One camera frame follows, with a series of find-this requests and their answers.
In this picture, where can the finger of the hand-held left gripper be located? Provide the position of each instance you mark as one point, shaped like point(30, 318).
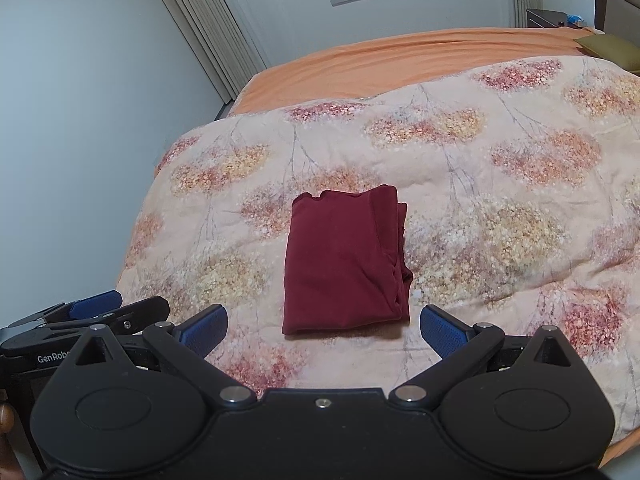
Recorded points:
point(145, 307)
point(97, 302)

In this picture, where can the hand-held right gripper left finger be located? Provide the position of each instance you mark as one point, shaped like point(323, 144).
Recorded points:
point(206, 331)

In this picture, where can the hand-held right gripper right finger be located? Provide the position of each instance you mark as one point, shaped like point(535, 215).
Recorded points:
point(439, 331)

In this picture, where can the dark red long-sleeve shirt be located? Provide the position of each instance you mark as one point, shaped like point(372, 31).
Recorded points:
point(340, 260)

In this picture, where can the person's left hand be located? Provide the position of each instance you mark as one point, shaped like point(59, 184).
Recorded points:
point(5, 417)

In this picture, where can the floral quilt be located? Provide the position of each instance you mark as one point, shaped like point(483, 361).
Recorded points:
point(500, 185)

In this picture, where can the orange bed sheet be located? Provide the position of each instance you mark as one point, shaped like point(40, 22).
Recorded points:
point(400, 60)

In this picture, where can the beige pleated curtain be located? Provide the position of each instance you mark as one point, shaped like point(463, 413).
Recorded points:
point(210, 25)

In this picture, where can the dark wooden nightstand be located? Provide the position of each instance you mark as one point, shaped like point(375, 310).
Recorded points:
point(545, 18)

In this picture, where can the olive green pillow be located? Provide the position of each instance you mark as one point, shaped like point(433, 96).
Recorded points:
point(615, 50)

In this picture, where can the small blue packet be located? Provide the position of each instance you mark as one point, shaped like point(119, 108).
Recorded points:
point(575, 19)

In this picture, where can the padded bed headboard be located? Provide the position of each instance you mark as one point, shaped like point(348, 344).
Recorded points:
point(625, 15)

